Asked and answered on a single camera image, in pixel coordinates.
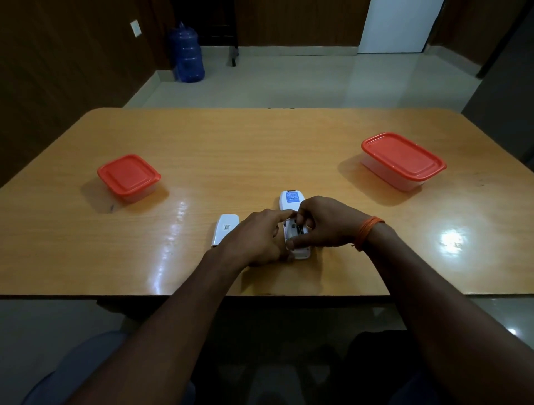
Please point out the person's left hand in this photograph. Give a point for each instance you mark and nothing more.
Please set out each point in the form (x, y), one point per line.
(250, 240)

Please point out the orange thread wristband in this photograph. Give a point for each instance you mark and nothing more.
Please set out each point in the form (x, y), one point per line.
(366, 231)

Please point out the wooden table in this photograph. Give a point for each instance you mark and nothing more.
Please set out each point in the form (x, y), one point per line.
(267, 200)

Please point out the small red-lidded plastic container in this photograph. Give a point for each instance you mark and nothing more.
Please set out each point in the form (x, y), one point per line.
(129, 177)

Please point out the person's right forearm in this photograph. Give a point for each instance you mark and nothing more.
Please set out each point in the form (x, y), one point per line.
(442, 317)

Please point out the white battery cover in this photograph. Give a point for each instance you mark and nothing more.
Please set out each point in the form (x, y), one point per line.
(224, 228)

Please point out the dark furniture leg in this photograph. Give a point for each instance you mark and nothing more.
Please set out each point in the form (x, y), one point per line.
(233, 56)

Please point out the person's legs in dark trousers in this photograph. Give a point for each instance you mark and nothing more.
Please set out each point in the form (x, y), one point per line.
(258, 371)

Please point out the white wall switch plate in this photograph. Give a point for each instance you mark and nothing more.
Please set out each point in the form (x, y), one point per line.
(136, 28)

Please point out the person's left forearm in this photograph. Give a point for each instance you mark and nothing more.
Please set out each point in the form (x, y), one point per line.
(167, 333)

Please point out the person's right hand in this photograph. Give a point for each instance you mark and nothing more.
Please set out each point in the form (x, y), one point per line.
(329, 223)

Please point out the person's right thumb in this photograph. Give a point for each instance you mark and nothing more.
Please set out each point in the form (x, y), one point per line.
(302, 240)

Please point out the blue water jug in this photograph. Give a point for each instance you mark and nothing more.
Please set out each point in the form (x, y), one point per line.
(186, 52)

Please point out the white remote control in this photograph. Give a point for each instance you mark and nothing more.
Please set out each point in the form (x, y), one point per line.
(293, 221)

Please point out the white door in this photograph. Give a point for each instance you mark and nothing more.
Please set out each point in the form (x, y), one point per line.
(398, 25)

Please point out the large red-lidded plastic container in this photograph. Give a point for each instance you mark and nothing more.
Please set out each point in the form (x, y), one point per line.
(402, 160)

